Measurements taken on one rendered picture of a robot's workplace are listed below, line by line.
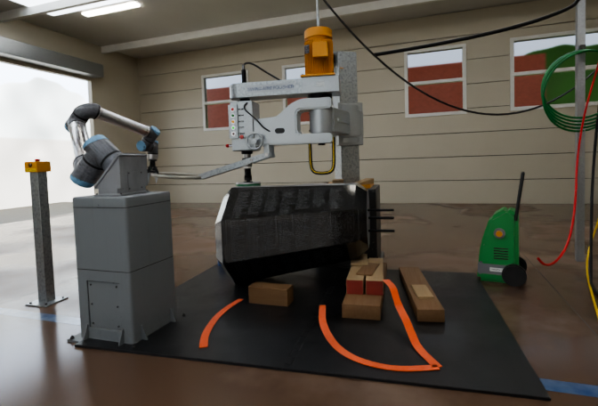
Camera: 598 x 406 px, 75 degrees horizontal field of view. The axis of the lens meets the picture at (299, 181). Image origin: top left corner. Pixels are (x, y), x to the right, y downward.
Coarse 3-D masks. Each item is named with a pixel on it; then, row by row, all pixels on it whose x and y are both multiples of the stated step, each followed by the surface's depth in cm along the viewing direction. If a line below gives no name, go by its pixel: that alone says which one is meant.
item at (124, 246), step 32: (160, 192) 245; (96, 224) 224; (128, 224) 218; (160, 224) 244; (96, 256) 225; (128, 256) 218; (160, 256) 243; (96, 288) 228; (128, 288) 219; (160, 288) 243; (96, 320) 229; (128, 320) 220; (160, 320) 242
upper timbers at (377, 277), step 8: (352, 272) 279; (376, 272) 276; (352, 280) 262; (360, 280) 261; (368, 280) 260; (376, 280) 259; (352, 288) 263; (360, 288) 261; (368, 288) 260; (376, 288) 259
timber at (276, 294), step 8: (248, 288) 278; (256, 288) 276; (264, 288) 274; (272, 288) 272; (280, 288) 271; (288, 288) 271; (248, 296) 279; (256, 296) 277; (264, 296) 275; (272, 296) 272; (280, 296) 270; (288, 296) 271; (272, 304) 273; (280, 304) 271; (288, 304) 271
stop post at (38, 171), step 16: (32, 176) 292; (32, 192) 293; (32, 208) 294; (48, 208) 299; (48, 224) 299; (48, 240) 299; (48, 256) 298; (48, 272) 298; (48, 288) 298; (32, 304) 292; (48, 304) 291
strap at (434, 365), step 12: (396, 288) 242; (240, 300) 284; (396, 300) 237; (324, 312) 257; (324, 324) 237; (408, 324) 216; (204, 336) 227; (408, 336) 211; (336, 348) 206; (420, 348) 202; (360, 360) 194; (432, 360) 191
